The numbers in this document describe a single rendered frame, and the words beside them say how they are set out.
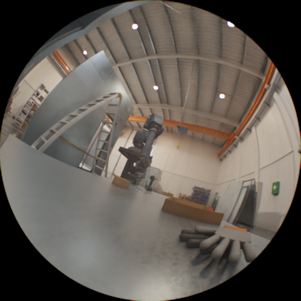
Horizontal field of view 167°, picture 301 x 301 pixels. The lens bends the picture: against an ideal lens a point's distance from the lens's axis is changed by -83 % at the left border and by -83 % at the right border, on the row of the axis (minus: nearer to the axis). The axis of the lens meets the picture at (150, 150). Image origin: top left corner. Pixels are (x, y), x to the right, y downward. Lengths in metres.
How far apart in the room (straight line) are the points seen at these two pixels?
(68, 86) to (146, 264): 2.64
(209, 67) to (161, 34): 3.63
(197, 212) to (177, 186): 11.49
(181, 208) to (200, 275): 0.38
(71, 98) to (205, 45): 6.98
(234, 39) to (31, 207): 7.59
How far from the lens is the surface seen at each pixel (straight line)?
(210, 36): 7.34
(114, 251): 0.15
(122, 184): 0.73
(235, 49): 7.57
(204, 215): 0.52
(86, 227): 0.17
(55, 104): 2.47
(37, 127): 2.41
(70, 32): 0.88
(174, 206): 0.50
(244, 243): 0.25
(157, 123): 2.14
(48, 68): 11.78
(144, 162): 1.68
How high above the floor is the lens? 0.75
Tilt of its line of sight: 17 degrees up
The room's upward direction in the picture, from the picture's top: 22 degrees clockwise
